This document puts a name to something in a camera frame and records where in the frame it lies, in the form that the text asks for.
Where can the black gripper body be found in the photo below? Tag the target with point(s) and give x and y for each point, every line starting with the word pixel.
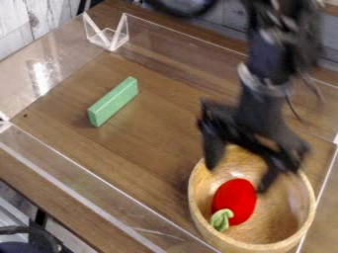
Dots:
pixel 254 125

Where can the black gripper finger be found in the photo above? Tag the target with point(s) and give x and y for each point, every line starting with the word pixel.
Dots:
pixel 214 147
pixel 277 165

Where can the round wooden bowl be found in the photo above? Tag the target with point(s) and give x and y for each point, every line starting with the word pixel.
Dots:
pixel 283 212

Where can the red plush strawberry toy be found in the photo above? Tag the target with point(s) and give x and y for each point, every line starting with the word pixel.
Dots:
pixel 233 204

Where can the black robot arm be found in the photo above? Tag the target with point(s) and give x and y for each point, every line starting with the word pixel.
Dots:
pixel 282 36

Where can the green rectangular block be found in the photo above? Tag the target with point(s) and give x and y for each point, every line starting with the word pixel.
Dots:
pixel 107 106

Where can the black metal stand base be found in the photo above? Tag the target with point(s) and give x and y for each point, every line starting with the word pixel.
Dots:
pixel 41 238

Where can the clear acrylic corner bracket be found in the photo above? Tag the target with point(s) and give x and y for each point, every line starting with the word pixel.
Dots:
pixel 107 38

